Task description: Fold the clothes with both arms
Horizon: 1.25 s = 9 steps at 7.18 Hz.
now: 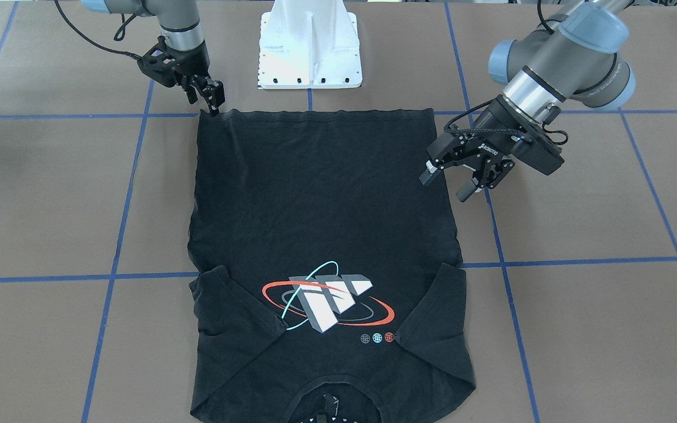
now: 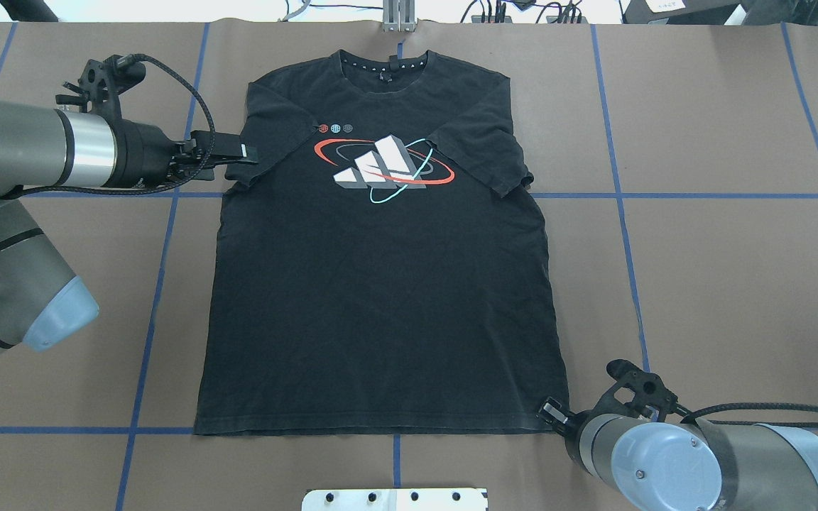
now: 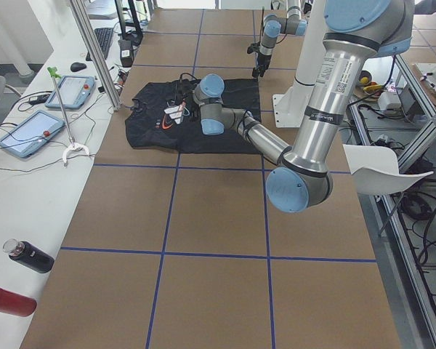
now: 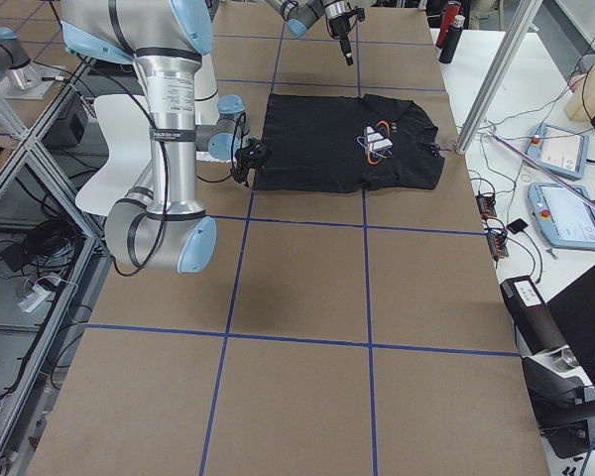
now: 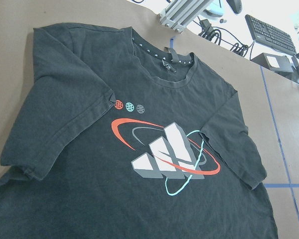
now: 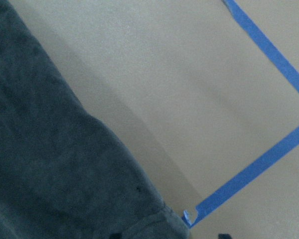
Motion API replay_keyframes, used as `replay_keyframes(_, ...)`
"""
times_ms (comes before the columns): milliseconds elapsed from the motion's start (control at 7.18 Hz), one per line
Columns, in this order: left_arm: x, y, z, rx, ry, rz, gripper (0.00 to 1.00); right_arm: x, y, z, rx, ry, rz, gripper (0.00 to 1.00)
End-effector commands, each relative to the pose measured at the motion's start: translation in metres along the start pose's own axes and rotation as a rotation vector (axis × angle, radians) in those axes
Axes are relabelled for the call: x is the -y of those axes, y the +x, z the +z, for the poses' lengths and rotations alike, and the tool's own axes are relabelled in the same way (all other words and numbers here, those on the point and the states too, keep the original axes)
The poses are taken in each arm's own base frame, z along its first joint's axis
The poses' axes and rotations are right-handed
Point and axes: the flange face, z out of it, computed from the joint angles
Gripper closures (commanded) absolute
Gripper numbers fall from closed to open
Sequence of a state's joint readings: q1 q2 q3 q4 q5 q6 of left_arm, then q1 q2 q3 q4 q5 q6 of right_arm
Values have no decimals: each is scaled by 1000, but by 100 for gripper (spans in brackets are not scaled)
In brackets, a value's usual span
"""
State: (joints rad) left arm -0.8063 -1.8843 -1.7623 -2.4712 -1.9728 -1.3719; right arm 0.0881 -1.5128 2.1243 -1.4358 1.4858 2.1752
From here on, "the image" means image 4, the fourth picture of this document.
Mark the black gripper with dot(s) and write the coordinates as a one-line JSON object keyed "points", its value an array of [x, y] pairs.
{"points": [[338, 26], [241, 175]]}

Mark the black t-shirt with logo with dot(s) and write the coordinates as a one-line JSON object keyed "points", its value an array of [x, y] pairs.
{"points": [[344, 144]]}

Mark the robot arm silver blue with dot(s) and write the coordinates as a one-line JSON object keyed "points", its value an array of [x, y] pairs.
{"points": [[301, 17], [160, 222]]}

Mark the black bottle clear cap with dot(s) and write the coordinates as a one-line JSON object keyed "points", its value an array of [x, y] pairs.
{"points": [[452, 39]]}

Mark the red bottle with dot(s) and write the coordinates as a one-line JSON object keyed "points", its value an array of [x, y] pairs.
{"points": [[449, 12]]}

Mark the black power adapter box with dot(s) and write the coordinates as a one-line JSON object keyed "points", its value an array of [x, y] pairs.
{"points": [[69, 127]]}

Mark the far teach pendant tablet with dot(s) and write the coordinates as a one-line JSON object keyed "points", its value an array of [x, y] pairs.
{"points": [[559, 150]]}

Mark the teach pendant tablet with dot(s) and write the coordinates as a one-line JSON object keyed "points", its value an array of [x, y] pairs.
{"points": [[564, 220], [559, 150]]}

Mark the white power strip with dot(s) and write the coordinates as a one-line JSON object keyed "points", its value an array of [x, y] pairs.
{"points": [[41, 289]]}

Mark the near teach pendant tablet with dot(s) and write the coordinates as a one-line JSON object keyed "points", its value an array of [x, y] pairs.
{"points": [[564, 220]]}

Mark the black box with label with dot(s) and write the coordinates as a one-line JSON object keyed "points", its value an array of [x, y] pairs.
{"points": [[534, 327]]}

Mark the black monitor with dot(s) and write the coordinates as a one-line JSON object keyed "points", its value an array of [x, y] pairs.
{"points": [[564, 408]]}

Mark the aluminium frame post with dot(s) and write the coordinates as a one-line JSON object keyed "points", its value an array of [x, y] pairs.
{"points": [[524, 16]]}

